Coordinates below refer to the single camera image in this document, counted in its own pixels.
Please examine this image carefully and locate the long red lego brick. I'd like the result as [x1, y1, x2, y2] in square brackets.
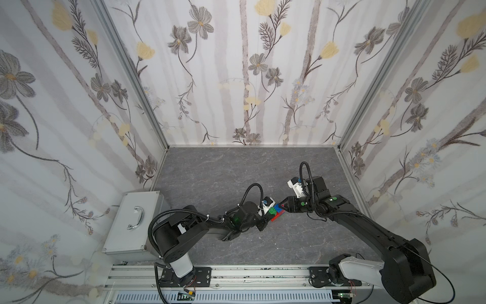
[271, 211, 285, 222]

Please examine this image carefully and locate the upturned blue square lego brick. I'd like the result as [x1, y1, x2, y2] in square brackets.
[274, 205, 284, 214]

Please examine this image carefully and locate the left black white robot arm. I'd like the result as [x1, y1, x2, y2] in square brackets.
[148, 197, 277, 282]

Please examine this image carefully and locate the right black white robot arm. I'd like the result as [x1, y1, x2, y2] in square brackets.
[279, 195, 437, 303]

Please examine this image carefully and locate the grey metal control box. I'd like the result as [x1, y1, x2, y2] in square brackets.
[102, 191, 170, 262]

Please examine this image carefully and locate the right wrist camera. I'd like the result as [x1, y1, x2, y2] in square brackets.
[287, 177, 308, 198]

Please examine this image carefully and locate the black corrugated cable conduit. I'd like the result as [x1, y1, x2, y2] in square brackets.
[147, 208, 225, 263]

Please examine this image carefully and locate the white slotted cable duct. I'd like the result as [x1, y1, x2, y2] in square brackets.
[112, 290, 339, 303]

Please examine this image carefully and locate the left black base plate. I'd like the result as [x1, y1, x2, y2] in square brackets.
[158, 267, 213, 288]

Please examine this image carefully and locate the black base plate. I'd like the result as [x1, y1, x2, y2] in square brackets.
[158, 267, 213, 288]
[309, 266, 343, 288]

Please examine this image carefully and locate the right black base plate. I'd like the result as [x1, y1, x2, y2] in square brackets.
[309, 266, 343, 288]

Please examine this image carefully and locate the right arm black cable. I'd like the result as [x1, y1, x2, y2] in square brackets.
[402, 246, 456, 304]

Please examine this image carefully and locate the aluminium mounting rail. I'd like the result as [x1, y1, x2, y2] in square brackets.
[102, 265, 418, 292]

